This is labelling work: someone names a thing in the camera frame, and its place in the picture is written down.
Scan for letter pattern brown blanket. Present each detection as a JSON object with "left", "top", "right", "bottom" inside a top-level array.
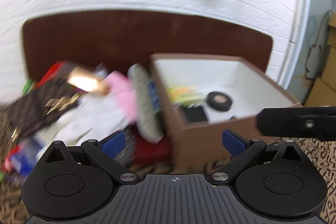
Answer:
[{"left": 1, "top": 105, "right": 335, "bottom": 223}]

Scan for cardboard boxes in background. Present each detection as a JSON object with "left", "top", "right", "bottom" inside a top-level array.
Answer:
[{"left": 305, "top": 14, "right": 335, "bottom": 107}]

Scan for pink white plush glove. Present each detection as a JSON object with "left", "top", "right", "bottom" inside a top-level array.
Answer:
[{"left": 54, "top": 71, "right": 137, "bottom": 145}]

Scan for red box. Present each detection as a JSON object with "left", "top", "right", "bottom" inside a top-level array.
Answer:
[{"left": 134, "top": 134, "right": 173, "bottom": 164}]

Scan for floral shoe insole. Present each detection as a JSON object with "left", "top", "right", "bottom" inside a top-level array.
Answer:
[{"left": 127, "top": 64, "right": 164, "bottom": 143}]

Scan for black tape roll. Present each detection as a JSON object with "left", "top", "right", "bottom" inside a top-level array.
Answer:
[{"left": 206, "top": 92, "right": 233, "bottom": 112}]

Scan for brown cardboard box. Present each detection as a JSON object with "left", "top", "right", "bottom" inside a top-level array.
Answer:
[{"left": 150, "top": 53, "right": 301, "bottom": 169}]

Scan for blue black marker pen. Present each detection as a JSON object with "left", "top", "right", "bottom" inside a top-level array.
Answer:
[{"left": 147, "top": 80, "right": 161, "bottom": 113}]

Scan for gold rectangular cosmetic box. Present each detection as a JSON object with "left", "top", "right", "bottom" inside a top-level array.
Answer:
[{"left": 67, "top": 67, "right": 109, "bottom": 96}]

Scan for brown monogram phone wallet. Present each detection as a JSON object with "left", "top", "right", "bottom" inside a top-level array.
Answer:
[{"left": 7, "top": 79, "right": 86, "bottom": 138}]

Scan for yellow green medicine box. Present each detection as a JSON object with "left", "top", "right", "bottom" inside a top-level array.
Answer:
[{"left": 166, "top": 86, "right": 206, "bottom": 106}]

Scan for red plastic snack packet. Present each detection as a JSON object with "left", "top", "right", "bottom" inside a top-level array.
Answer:
[{"left": 35, "top": 60, "right": 78, "bottom": 88}]

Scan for green packet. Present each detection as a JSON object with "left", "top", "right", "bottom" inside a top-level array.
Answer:
[{"left": 22, "top": 79, "right": 36, "bottom": 96}]

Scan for dark brown wooden headboard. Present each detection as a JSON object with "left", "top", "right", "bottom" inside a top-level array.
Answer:
[{"left": 22, "top": 10, "right": 273, "bottom": 81}]

